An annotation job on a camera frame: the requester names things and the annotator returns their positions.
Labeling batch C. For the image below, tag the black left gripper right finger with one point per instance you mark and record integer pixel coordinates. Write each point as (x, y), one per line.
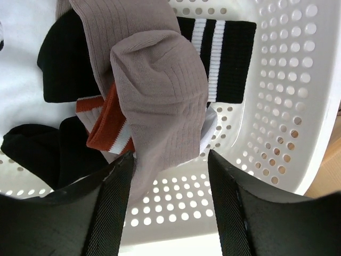
(256, 218)

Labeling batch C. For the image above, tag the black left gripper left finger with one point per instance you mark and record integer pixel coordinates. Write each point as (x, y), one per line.
(84, 218)

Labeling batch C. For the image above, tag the taupe sock with orange stripes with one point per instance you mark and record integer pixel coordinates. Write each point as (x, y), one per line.
(160, 80)

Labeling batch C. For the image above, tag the wooden hanger stand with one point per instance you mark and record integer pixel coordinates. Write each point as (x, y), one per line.
(327, 180)

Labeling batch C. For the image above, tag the white perforated plastic basket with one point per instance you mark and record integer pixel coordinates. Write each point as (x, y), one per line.
(279, 134)

